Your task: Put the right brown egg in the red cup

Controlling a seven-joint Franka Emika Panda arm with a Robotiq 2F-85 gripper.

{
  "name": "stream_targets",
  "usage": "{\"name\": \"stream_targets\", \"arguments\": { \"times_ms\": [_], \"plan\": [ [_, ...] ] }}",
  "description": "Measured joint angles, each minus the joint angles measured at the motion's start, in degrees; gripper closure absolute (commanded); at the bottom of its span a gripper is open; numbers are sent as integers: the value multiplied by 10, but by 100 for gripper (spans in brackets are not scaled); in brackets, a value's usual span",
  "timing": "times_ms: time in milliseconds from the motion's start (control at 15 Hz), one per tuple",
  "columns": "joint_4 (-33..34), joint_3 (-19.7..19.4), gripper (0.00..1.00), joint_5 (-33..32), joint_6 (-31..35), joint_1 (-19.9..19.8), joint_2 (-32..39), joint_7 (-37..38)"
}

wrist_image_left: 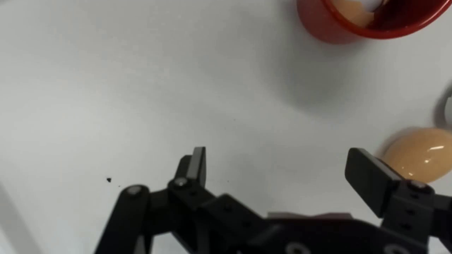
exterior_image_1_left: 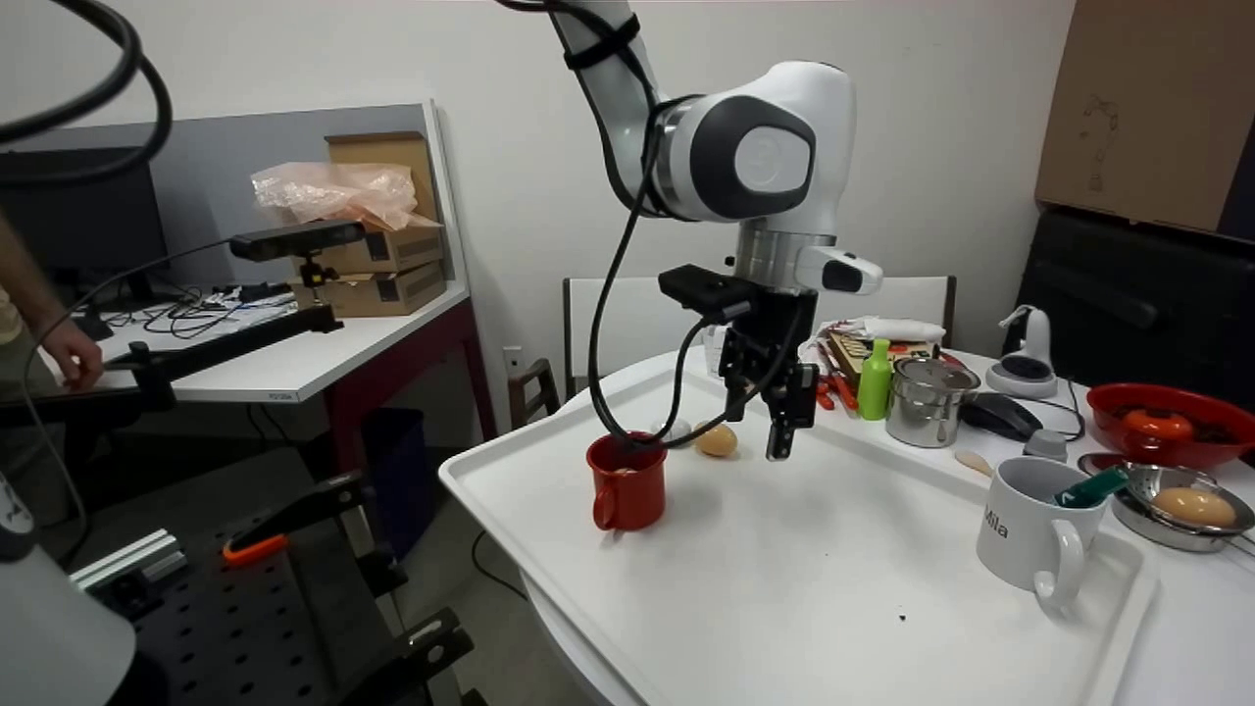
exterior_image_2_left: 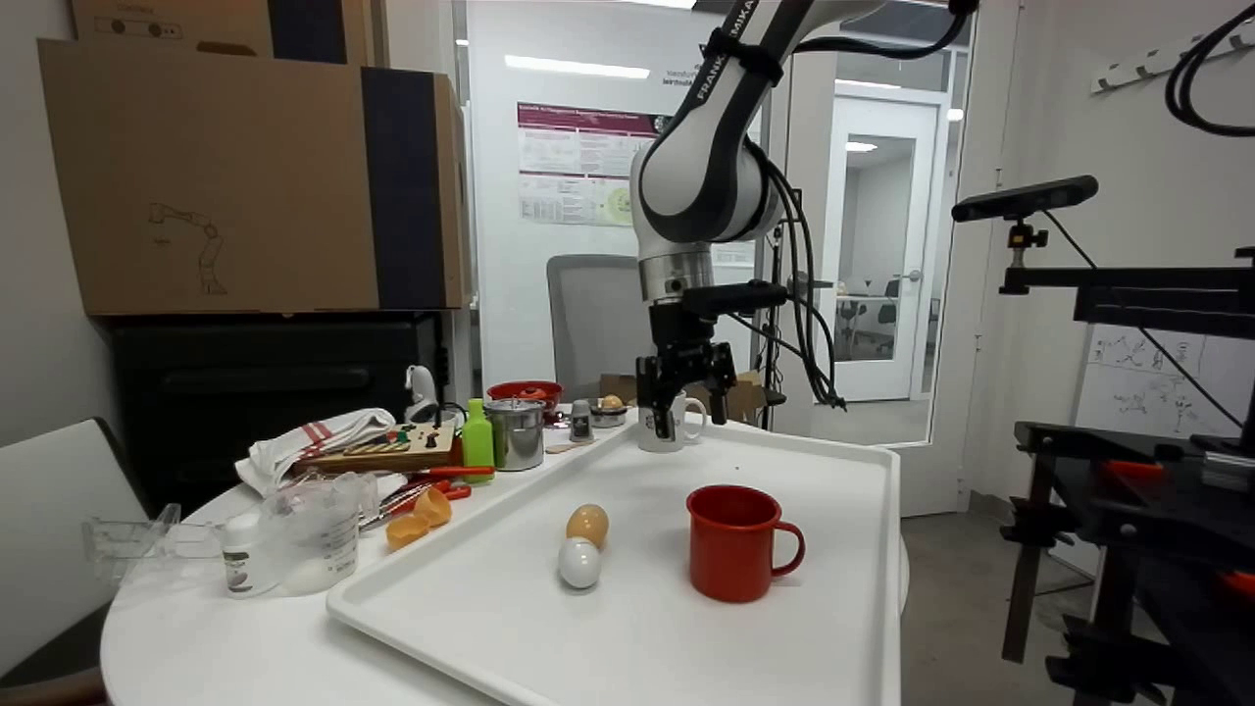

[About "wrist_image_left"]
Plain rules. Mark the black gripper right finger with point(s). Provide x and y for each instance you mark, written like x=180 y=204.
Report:
x=372 y=180

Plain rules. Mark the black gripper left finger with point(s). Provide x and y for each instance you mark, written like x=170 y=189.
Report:
x=197 y=166

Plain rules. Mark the white egg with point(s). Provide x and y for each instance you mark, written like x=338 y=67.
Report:
x=447 y=110

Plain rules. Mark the large white plastic tray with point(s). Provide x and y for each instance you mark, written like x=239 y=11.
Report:
x=142 y=93

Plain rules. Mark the red enamel cup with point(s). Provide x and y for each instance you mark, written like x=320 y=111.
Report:
x=329 y=28

